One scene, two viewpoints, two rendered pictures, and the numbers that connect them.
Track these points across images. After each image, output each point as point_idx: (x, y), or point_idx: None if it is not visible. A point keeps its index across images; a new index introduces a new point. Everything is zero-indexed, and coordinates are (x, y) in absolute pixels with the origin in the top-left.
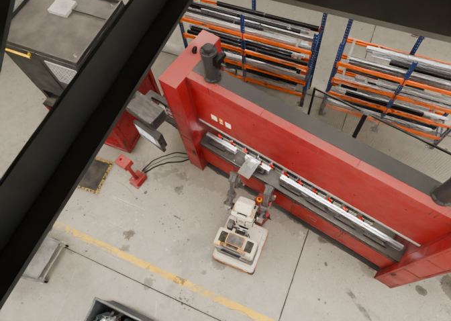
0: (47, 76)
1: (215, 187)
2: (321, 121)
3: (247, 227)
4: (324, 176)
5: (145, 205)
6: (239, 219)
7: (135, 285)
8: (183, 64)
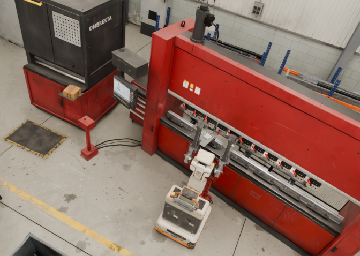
0: (45, 32)
1: (162, 171)
2: (285, 77)
3: (199, 189)
4: (282, 132)
5: (91, 174)
6: (198, 171)
7: (67, 246)
8: (173, 30)
